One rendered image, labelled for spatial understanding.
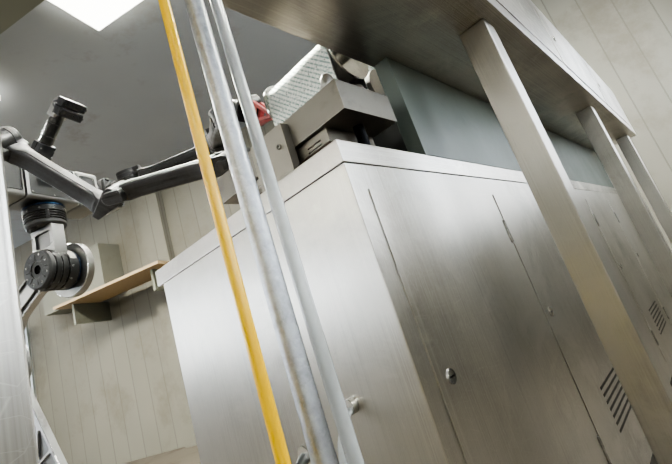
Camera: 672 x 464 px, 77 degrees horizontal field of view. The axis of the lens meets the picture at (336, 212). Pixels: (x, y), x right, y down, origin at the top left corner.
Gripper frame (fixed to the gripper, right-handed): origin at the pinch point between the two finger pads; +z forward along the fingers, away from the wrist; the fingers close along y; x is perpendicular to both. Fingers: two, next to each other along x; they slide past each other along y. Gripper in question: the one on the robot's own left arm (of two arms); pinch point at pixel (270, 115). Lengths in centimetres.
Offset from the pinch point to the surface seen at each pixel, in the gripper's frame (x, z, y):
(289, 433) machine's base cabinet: -53, 53, 34
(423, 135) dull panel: 1, 50, 4
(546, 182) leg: -3, 74, -3
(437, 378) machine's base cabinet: -32, 75, 32
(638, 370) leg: -31, 97, -1
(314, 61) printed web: 14.5, 18.3, 5.7
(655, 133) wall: 44, 78, -322
